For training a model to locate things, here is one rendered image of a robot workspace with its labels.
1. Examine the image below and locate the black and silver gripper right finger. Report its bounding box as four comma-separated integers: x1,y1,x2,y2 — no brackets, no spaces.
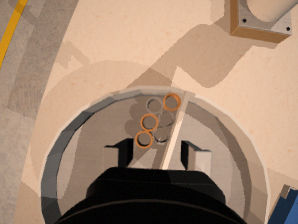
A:
180,140,212,178

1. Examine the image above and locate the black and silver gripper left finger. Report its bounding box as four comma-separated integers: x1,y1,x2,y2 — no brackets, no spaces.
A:
102,138,134,173

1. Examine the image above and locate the blue open crate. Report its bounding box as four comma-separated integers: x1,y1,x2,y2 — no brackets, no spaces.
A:
267,184,298,224

